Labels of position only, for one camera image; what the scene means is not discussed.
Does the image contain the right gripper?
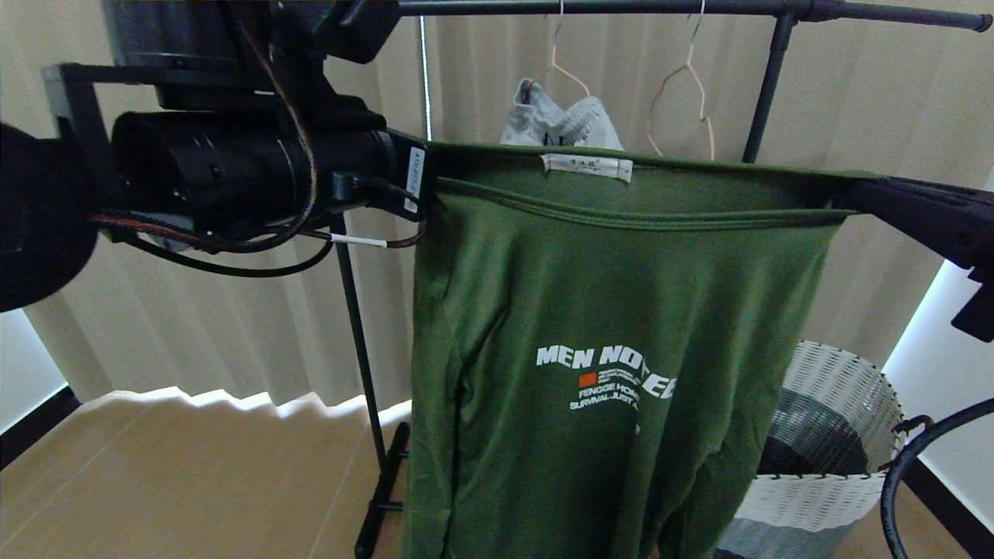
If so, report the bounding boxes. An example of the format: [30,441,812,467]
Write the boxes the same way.
[951,262,994,344]

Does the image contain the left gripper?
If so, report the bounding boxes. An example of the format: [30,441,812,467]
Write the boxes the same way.
[113,109,428,235]

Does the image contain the pale grey shorts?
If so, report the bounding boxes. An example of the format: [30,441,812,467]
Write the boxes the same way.
[499,78,624,150]

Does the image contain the pink clothes hanger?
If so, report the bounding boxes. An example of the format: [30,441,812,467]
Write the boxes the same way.
[646,0,716,161]
[522,0,591,98]

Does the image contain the green garment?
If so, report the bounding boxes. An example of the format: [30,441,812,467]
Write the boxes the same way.
[400,142,886,559]

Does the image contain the white laundry basket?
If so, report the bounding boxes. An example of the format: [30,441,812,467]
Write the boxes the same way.
[714,340,908,559]

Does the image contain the black clothes rack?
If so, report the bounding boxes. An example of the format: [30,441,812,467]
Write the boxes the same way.
[330,0,993,559]

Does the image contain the beige curtain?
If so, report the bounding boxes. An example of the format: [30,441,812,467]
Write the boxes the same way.
[0,0,994,408]

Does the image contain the braided black cable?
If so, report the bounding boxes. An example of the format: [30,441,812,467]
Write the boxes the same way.
[194,19,321,253]

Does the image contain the black cable with white band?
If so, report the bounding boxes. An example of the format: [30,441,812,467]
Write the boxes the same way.
[299,220,429,251]

